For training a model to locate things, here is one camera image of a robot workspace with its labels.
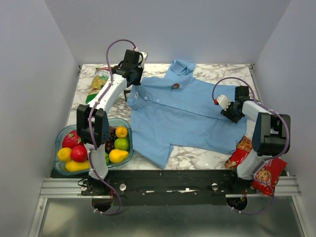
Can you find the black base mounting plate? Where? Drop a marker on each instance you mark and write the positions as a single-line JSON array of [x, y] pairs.
[[129, 184]]

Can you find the red cookie bag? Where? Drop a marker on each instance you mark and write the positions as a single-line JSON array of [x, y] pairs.
[[268, 174]]

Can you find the blue short-sleeved shirt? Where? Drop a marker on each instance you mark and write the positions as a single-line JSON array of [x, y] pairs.
[[162, 117]]

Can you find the small orange fruit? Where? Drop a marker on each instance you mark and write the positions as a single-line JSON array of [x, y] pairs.
[[121, 132]]

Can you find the yellow mango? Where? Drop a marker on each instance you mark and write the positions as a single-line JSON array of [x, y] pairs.
[[73, 166]]

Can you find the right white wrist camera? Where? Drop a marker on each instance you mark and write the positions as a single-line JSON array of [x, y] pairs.
[[223, 101]]

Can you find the green chips bag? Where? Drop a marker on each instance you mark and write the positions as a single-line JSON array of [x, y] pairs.
[[100, 78]]

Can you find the green apple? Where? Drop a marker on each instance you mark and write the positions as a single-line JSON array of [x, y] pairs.
[[122, 144]]

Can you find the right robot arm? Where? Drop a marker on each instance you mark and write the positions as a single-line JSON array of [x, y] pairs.
[[271, 135]]

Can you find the aluminium rail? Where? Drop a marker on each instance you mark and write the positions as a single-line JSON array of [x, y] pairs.
[[69, 188]]

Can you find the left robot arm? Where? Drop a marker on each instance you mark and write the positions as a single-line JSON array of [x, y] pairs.
[[92, 119]]

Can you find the red apple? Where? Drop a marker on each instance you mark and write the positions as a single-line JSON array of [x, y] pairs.
[[79, 153]]

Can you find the teal plastic fruit bowl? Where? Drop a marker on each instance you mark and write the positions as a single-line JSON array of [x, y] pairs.
[[60, 166]]

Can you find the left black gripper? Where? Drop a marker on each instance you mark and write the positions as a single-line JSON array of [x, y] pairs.
[[137, 82]]

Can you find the yellow pear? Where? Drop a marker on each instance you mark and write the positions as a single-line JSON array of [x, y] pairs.
[[118, 156]]

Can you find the red dragon fruit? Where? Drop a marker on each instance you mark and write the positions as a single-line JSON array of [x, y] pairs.
[[71, 140]]

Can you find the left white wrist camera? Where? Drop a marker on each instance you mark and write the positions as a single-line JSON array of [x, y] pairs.
[[143, 56]]

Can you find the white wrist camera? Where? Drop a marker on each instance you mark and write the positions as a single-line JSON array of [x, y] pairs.
[[223, 101], [143, 56]]

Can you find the black rectangular frame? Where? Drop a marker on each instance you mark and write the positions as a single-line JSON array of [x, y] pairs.
[[126, 94]]

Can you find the dark purple grape bunch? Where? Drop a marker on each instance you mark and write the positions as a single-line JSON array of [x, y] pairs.
[[109, 146]]

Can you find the yellow lemon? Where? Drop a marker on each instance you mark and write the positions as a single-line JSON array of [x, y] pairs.
[[64, 154]]

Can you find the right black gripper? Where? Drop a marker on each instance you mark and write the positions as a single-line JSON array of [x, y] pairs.
[[226, 113]]

